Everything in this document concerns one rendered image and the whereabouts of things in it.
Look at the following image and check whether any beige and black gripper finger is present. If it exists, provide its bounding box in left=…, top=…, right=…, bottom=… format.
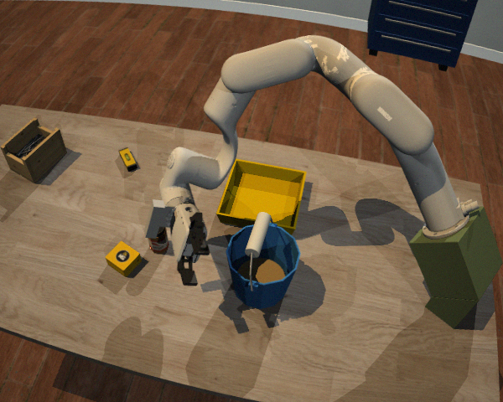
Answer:
left=177, top=252, right=198, bottom=286
left=188, top=212, right=210, bottom=255

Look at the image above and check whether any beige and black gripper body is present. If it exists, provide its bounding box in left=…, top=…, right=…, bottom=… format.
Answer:
left=167, top=204, right=200, bottom=263

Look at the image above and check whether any small wooden crate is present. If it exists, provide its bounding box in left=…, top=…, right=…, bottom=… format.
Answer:
left=0, top=117, right=67, bottom=183

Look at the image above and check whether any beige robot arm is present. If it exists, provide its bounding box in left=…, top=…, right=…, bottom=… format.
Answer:
left=144, top=35, right=479, bottom=240

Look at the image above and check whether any small glass jar with black lid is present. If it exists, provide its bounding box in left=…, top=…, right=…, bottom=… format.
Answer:
left=148, top=227, right=169, bottom=254

